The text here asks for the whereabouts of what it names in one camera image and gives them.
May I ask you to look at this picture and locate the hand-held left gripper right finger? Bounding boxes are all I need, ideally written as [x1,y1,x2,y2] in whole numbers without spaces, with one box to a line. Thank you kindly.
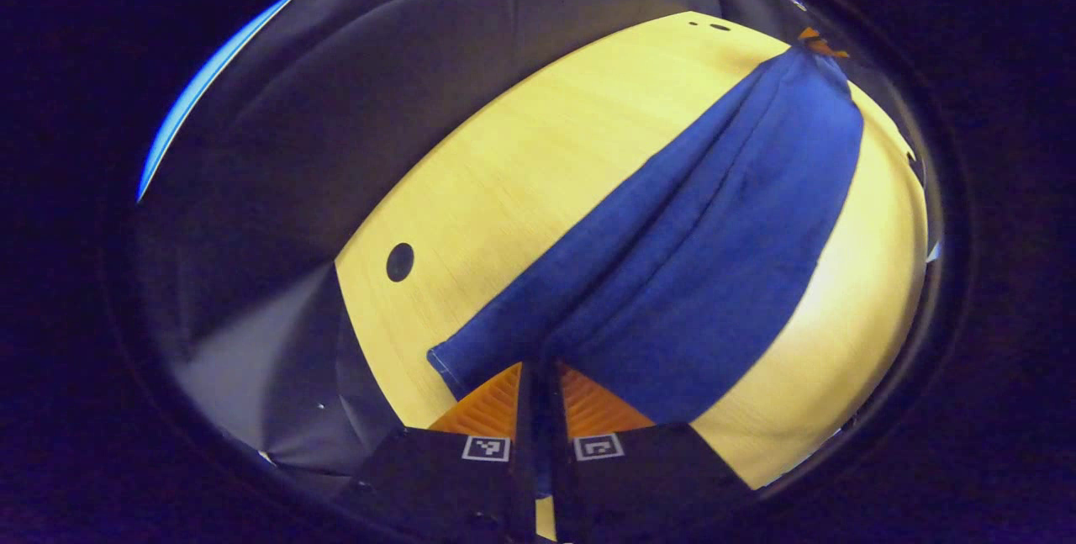
[541,362,755,544]

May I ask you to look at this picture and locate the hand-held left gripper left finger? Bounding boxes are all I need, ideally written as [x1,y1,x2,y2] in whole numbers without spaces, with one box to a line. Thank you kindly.
[355,362,539,543]

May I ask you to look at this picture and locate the blue jeans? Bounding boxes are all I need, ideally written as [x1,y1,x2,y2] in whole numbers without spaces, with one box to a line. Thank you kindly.
[427,41,867,499]

